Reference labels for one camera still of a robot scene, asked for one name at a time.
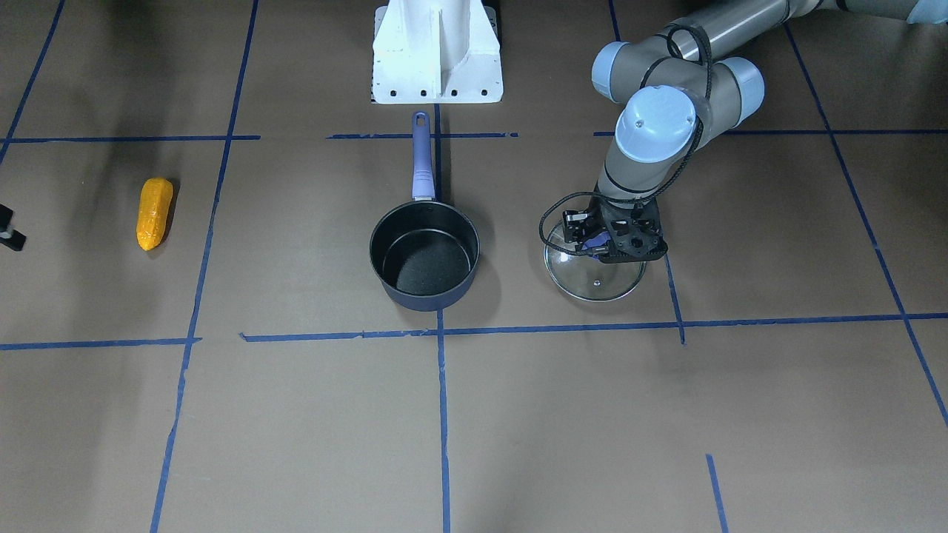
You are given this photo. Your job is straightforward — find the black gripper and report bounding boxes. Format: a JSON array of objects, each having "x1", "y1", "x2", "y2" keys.
[{"x1": 590, "y1": 191, "x2": 660, "y2": 230}]

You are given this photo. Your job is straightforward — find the glass pot lid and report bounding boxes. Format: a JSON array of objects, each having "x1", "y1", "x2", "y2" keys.
[{"x1": 543, "y1": 246, "x2": 647, "y2": 301}]

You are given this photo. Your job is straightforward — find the yellow corn cob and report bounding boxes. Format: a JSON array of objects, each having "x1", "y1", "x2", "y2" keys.
[{"x1": 136, "y1": 178, "x2": 175, "y2": 252}]

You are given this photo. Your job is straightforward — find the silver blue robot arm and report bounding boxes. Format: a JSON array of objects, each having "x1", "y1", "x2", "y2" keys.
[{"x1": 564, "y1": 1, "x2": 946, "y2": 235}]

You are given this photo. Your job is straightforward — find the dark blue saucepan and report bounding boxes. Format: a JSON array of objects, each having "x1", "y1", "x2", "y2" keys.
[{"x1": 369, "y1": 111, "x2": 481, "y2": 312}]

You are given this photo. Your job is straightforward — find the white pillar with base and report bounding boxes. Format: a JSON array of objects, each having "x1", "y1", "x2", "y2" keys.
[{"x1": 370, "y1": 1, "x2": 504, "y2": 105}]

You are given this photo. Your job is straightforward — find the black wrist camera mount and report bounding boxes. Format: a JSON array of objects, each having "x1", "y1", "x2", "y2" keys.
[
  {"x1": 562, "y1": 203, "x2": 668, "y2": 264},
  {"x1": 0, "y1": 204, "x2": 27, "y2": 252}
]

